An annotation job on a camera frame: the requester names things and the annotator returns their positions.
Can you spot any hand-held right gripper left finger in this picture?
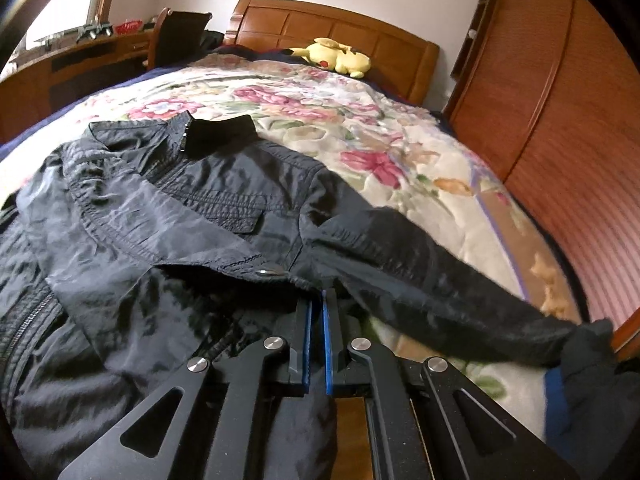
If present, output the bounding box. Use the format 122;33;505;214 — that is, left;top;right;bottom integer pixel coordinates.
57;301;314;480

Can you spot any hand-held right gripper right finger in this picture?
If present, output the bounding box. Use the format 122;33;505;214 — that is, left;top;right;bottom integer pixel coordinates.
322;289;597;480

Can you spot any black jacket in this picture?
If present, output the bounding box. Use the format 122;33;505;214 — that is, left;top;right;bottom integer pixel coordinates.
0;114;618;480

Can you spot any floral blanket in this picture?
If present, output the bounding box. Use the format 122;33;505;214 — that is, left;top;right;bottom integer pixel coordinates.
0;52;596;441

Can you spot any dark cloth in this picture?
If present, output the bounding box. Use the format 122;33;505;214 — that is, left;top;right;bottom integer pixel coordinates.
562;360;640;466

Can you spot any yellow plush toy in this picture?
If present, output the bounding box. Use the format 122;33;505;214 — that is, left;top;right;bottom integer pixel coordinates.
287;37;372;79

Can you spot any dark pillow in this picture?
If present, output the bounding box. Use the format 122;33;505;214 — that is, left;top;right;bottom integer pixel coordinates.
200;30;237;57

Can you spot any wooden bed headboard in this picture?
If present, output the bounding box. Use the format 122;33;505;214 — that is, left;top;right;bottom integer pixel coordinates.
222;0;441;106

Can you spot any wooden slatted wardrobe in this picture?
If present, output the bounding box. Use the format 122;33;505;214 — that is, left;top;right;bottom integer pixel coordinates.
442;0;640;356

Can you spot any wooden chair with dark back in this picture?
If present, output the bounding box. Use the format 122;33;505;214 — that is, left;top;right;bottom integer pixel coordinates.
145;7;213;68

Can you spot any wooden desk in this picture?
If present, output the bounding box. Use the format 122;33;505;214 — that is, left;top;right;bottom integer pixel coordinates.
0;27;166;141

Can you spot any grey toy vehicle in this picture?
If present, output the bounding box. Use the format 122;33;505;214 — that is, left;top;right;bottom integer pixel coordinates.
75;21;115;42

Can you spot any window with wooden frame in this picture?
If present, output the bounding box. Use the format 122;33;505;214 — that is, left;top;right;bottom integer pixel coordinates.
25;0;126;51

